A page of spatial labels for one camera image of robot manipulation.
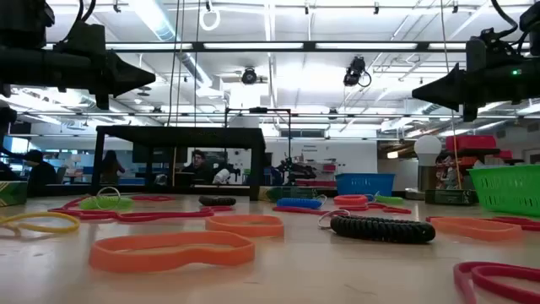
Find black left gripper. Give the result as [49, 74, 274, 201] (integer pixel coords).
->
[58, 49, 156, 111]

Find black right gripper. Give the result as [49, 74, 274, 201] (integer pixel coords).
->
[412, 62, 514, 122]

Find green plastic basket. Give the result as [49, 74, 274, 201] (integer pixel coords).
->
[467, 164, 540, 217]

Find green coil keychain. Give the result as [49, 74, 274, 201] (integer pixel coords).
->
[373, 192, 406, 207]
[78, 186, 135, 212]

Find blue plastic basket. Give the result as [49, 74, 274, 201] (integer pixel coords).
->
[335, 172, 397, 198]

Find orange rubber band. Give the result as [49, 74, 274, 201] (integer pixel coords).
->
[205, 214, 285, 238]
[429, 216, 524, 242]
[88, 230, 257, 274]

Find red-orange coil keychain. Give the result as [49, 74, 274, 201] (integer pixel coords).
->
[332, 194, 370, 207]

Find black coil keychain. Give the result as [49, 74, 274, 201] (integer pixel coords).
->
[197, 195, 237, 207]
[317, 209, 436, 245]

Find Crayola crayon box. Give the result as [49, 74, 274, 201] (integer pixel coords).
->
[0, 181, 29, 208]
[258, 187, 318, 203]
[424, 188, 478, 206]

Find yellow rubber band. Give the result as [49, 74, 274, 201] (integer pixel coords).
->
[0, 210, 81, 236]

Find red storage bins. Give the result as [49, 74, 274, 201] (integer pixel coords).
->
[445, 134, 498, 152]

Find table lamp with white bulb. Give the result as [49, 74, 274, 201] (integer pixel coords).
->
[404, 134, 443, 201]

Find black perforated metal riser shelf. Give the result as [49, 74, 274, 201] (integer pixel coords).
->
[91, 125, 267, 202]

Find person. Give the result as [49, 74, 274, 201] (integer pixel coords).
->
[181, 149, 214, 185]
[23, 149, 58, 198]
[100, 149, 127, 185]

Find white round background object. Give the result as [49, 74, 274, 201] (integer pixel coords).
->
[212, 167, 232, 186]

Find long red rubber band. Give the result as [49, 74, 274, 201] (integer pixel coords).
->
[47, 204, 235, 224]

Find black overhead light bar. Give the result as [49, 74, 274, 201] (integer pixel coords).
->
[44, 40, 467, 53]

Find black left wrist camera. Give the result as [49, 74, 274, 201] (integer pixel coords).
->
[62, 23, 107, 58]

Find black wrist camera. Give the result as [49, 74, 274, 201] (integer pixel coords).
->
[466, 28, 510, 65]
[62, 23, 107, 58]

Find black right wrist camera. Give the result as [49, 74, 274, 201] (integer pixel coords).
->
[466, 28, 510, 65]

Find black ceiling camera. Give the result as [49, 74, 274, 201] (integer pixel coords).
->
[343, 56, 372, 89]

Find white hanging ring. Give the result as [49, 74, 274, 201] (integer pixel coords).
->
[198, 8, 221, 32]

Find black table frame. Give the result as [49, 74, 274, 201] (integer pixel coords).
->
[27, 183, 427, 200]

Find blue coil keychain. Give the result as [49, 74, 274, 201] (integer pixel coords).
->
[276, 194, 328, 211]

